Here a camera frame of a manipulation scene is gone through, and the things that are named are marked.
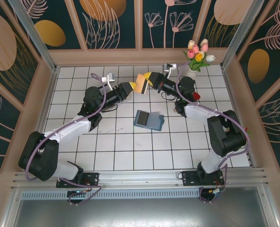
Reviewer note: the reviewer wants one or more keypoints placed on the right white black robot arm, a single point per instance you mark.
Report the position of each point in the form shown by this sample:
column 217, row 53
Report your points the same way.
column 196, row 112

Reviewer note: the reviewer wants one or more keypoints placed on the grey metal sheet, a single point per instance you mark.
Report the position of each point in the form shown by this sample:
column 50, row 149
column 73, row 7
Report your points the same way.
column 139, row 212

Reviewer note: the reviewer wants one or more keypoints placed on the aluminium corner post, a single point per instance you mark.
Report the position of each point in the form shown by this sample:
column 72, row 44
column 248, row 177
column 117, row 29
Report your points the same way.
column 243, row 30
column 36, row 35

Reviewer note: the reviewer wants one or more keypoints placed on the aluminium frame rail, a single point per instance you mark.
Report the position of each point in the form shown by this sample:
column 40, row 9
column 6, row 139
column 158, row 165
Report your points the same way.
column 142, row 178

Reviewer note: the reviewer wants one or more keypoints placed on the tulip bouquet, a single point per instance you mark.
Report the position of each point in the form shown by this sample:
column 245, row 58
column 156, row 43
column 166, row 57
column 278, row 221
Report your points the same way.
column 197, row 55

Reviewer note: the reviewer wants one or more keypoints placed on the small red flower plant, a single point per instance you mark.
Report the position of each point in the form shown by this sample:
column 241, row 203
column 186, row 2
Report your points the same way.
column 246, row 131

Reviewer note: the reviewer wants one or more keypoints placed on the white ribbed vase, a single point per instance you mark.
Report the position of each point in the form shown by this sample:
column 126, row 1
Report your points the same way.
column 191, row 73

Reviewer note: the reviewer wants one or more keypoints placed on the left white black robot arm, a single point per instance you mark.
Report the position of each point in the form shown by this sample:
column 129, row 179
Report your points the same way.
column 71, row 130

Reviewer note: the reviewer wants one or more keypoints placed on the red toy shovel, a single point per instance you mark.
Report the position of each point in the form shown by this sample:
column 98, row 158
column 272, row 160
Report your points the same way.
column 197, row 95

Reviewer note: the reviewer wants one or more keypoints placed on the blue card holder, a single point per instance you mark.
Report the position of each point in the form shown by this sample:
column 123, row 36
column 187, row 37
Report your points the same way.
column 155, row 121

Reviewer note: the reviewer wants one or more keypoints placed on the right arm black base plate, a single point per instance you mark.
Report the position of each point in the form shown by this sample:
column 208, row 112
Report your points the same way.
column 189, row 178

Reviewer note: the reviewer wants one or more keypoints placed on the tan card with black stripe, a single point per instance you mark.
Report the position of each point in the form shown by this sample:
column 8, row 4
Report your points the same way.
column 141, row 85

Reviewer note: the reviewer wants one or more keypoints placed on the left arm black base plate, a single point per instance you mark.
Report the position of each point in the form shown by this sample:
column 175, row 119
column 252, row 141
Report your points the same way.
column 92, row 179

